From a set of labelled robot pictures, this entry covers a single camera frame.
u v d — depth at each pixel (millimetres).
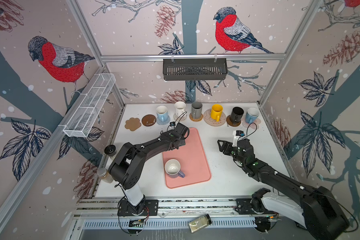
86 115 744
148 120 1102
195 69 1067
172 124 832
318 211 400
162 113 1027
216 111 1039
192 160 927
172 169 858
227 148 746
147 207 728
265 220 698
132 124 1104
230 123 1074
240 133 746
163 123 1070
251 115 1007
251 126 1065
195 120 1102
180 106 1065
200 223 657
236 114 1012
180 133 724
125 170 461
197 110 1045
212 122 1102
